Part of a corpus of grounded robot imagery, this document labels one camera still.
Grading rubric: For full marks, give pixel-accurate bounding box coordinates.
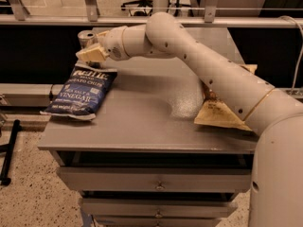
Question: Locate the yellow sea salt chip bag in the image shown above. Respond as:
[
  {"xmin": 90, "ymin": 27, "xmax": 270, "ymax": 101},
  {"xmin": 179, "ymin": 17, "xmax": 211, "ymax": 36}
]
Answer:
[{"xmin": 193, "ymin": 63, "xmax": 258, "ymax": 132}]

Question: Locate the blue kettle chip bag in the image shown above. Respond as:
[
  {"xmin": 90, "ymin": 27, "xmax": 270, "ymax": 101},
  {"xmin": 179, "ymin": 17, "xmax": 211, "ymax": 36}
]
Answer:
[{"xmin": 41, "ymin": 61, "xmax": 117, "ymax": 121}]

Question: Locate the middle grey drawer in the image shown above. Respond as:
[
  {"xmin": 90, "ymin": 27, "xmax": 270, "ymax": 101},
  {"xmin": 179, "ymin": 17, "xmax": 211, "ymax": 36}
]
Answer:
[{"xmin": 80, "ymin": 199, "xmax": 238, "ymax": 218}]

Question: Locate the grey drawer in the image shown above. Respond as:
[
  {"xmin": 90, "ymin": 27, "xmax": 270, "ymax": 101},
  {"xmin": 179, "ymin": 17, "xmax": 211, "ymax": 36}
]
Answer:
[
  {"xmin": 80, "ymin": 199, "xmax": 238, "ymax": 218},
  {"xmin": 57, "ymin": 167, "xmax": 251, "ymax": 193},
  {"xmin": 95, "ymin": 216, "xmax": 220, "ymax": 227}
]

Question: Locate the white cable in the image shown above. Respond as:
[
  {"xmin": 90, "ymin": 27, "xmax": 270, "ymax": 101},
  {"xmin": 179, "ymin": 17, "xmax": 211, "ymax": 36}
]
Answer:
[{"xmin": 277, "ymin": 14, "xmax": 303, "ymax": 96}]

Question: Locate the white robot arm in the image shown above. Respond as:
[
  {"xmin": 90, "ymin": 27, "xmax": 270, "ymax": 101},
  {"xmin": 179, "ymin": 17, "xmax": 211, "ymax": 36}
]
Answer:
[{"xmin": 77, "ymin": 12, "xmax": 303, "ymax": 227}]

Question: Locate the metal railing frame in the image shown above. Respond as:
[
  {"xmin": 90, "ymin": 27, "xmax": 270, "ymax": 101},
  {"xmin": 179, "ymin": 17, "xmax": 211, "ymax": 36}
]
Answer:
[{"xmin": 0, "ymin": 0, "xmax": 303, "ymax": 28}]

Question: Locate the grey drawer cabinet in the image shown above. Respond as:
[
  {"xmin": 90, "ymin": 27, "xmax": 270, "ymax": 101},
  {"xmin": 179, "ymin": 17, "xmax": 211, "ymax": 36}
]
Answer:
[{"xmin": 37, "ymin": 26, "xmax": 259, "ymax": 227}]

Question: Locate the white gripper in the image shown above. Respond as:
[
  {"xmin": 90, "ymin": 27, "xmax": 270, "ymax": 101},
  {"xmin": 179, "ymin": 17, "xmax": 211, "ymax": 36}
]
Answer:
[{"xmin": 76, "ymin": 26, "xmax": 130, "ymax": 62}]

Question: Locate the bottom grey drawer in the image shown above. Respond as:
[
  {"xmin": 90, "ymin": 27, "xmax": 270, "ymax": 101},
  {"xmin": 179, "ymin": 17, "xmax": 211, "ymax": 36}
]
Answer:
[{"xmin": 95, "ymin": 216, "xmax": 220, "ymax": 227}]

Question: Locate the silver redbull can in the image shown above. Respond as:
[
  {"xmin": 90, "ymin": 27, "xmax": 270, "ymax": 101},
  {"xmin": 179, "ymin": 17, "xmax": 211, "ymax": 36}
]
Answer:
[{"xmin": 76, "ymin": 30, "xmax": 98, "ymax": 63}]

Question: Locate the top grey drawer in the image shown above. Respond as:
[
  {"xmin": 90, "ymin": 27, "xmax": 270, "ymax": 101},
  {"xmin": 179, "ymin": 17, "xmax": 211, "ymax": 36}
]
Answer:
[{"xmin": 57, "ymin": 167, "xmax": 251, "ymax": 193}]

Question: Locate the black metal stand leg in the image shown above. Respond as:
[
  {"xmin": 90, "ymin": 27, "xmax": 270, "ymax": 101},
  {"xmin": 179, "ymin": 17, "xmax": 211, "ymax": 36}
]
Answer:
[{"xmin": 0, "ymin": 119, "xmax": 22, "ymax": 186}]

